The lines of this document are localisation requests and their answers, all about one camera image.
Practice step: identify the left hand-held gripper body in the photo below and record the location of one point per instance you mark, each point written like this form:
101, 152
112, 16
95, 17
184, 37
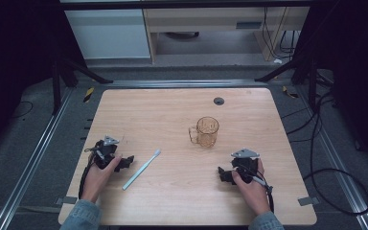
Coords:
106, 151

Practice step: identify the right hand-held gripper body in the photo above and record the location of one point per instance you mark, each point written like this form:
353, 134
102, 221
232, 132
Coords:
245, 164

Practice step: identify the pale blue toothbrush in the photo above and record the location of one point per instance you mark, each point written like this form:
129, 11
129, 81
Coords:
140, 170

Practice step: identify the amber transparent cup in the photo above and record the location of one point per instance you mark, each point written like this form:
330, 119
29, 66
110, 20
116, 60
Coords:
207, 131

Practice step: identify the person's left hand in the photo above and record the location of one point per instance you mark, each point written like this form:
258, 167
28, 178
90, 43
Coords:
98, 179

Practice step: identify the person's right hand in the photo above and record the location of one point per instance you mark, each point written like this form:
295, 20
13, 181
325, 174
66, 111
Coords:
252, 193

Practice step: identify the yellow black striped tape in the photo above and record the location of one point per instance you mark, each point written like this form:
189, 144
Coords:
88, 94
290, 92

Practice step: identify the grey tape piece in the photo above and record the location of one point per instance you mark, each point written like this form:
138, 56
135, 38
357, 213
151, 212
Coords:
308, 201
66, 200

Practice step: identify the black metal stand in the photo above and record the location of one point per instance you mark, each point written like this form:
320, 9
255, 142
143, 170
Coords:
64, 68
303, 68

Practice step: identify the white cabinet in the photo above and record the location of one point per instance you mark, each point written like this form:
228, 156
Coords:
108, 33

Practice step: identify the light wooden desk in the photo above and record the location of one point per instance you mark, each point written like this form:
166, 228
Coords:
204, 20

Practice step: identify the long aluminium floor rail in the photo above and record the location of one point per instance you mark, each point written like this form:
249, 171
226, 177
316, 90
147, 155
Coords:
341, 179
28, 166

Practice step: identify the aluminium cross rail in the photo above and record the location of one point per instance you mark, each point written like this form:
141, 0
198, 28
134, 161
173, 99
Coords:
185, 83

